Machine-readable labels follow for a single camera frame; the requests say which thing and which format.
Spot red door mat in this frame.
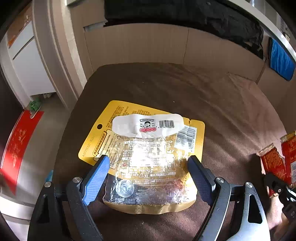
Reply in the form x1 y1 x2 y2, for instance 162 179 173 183
1 110 44 194

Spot white cabinet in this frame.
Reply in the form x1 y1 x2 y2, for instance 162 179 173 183
1 22 56 108

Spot red snack bag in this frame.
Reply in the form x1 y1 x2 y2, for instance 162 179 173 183
257 131 295 188

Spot green potted plant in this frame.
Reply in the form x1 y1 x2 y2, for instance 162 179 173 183
29 98 41 119

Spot yellow snack package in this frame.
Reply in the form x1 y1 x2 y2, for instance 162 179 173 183
78 100 205 214

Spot blue cloth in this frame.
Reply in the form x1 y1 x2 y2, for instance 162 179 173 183
268 37 295 81

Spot blue-lined trash bin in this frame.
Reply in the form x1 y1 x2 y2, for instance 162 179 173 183
45 170 53 182

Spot black hanging cloth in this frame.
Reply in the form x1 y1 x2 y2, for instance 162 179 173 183
104 0 263 58

